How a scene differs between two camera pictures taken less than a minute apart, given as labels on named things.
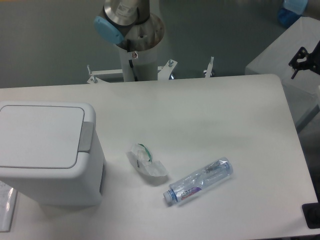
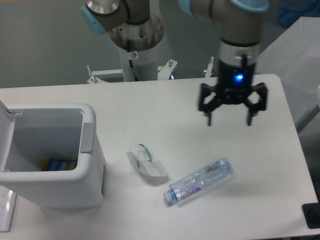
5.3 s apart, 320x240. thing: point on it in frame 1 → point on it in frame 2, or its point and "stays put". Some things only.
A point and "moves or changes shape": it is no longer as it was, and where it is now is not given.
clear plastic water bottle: [198, 179] stays put
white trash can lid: [44, 137] moves or changes shape
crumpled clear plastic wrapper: [142, 157] stays put
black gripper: [313, 60] → [235, 85]
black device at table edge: [311, 213] stays put
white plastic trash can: [50, 152] moves or changes shape
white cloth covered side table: [303, 90] stays put
